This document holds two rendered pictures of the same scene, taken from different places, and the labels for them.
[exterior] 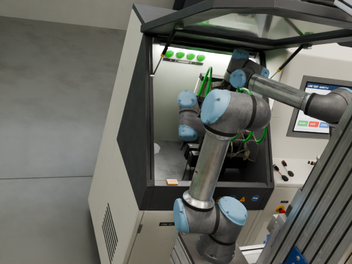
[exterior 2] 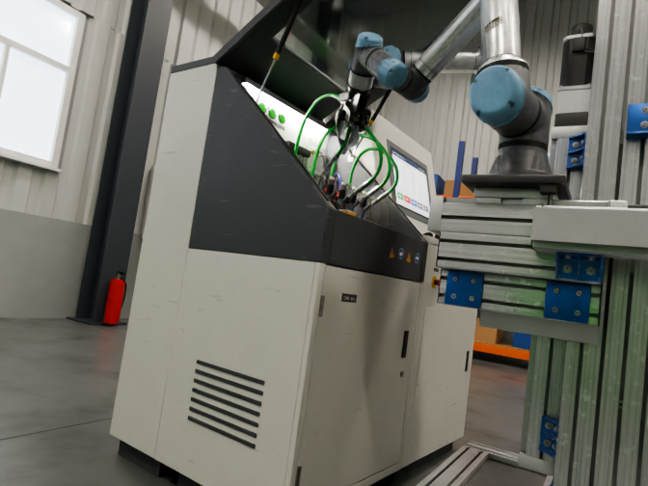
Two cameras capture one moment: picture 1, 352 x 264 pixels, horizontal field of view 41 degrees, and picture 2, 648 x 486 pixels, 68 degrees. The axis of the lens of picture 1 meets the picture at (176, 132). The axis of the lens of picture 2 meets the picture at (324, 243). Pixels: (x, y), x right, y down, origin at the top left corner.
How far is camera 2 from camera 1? 1.78 m
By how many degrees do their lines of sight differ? 44
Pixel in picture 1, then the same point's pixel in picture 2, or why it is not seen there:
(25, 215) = not seen: outside the picture
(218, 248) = (541, 154)
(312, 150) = not seen: hidden behind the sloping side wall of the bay
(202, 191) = (516, 41)
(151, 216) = (333, 278)
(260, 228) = (423, 317)
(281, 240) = (599, 121)
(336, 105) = not seen: hidden behind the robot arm
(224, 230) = (545, 115)
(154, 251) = (337, 364)
